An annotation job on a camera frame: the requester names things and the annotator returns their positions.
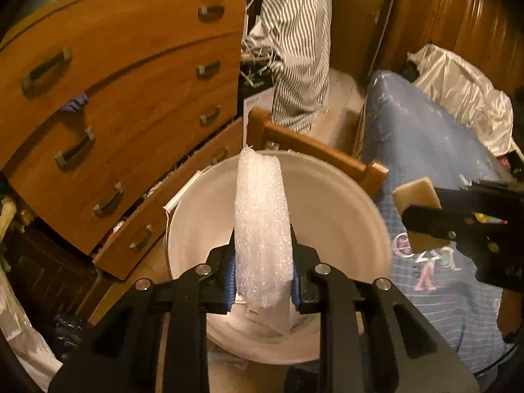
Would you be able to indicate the striped cloth cover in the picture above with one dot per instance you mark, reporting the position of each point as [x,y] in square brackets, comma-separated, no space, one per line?
[298,34]

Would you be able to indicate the dark wooden door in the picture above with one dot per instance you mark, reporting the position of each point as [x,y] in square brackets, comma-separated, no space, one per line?
[357,29]

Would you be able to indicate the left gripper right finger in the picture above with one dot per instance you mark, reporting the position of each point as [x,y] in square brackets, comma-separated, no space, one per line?
[372,338]

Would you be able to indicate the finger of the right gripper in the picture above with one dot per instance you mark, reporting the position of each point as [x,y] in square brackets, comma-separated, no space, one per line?
[464,201]
[432,228]

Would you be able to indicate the white satin cloth left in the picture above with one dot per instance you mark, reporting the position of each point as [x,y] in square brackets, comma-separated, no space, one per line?
[30,348]

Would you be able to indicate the wooden chest of drawers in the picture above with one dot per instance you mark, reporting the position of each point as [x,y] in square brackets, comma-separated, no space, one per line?
[109,106]

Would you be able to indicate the wooden chair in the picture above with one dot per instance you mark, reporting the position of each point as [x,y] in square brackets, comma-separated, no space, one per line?
[261,131]

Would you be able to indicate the white plastic bucket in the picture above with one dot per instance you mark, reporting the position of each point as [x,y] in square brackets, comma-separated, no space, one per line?
[329,212]

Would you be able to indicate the dark wooden wardrobe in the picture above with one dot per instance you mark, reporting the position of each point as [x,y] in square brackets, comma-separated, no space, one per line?
[483,32]

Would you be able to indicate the white bubble wrap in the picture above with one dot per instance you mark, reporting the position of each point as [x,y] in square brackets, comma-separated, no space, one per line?
[262,240]

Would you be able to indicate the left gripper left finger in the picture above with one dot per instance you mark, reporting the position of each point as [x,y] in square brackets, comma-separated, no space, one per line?
[155,335]

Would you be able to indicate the tan sponge block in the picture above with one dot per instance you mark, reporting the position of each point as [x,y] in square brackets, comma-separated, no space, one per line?
[416,203]

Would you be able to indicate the blue checkered bed sheet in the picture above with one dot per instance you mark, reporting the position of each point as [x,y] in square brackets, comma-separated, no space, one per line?
[416,137]

